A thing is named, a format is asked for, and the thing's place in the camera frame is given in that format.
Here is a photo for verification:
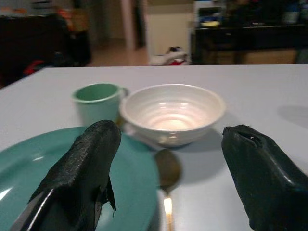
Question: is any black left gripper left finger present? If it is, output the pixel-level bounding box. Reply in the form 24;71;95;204
9;119;122;231

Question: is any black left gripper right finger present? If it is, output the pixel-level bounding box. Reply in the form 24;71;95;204
221;124;308;231

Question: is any teal round plate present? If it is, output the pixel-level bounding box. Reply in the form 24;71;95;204
0;127;158;231

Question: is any mint green enamel mug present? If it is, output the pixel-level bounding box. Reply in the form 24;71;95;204
71;83;129;128

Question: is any gold metal spoon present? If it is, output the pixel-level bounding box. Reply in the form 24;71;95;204
154;148;181;231

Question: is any white ribbed ceramic bowl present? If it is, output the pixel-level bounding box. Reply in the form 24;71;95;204
119;84;227;148

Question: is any dark sofa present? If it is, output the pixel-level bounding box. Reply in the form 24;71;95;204
0;14;92;87

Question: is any black sideboard table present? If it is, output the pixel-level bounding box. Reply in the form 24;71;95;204
191;23;308;65

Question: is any white and red bag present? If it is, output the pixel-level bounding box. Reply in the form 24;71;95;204
151;46;190;66

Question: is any white cabinet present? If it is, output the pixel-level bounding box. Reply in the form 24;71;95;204
145;4;195;64

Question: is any white shelf unit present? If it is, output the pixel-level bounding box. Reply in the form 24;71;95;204
193;1;224;28

